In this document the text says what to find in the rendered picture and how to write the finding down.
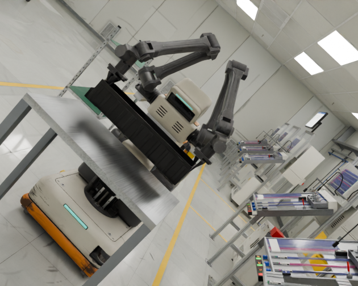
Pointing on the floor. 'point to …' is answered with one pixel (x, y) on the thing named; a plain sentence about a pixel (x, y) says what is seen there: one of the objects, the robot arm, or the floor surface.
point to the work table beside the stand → (119, 185)
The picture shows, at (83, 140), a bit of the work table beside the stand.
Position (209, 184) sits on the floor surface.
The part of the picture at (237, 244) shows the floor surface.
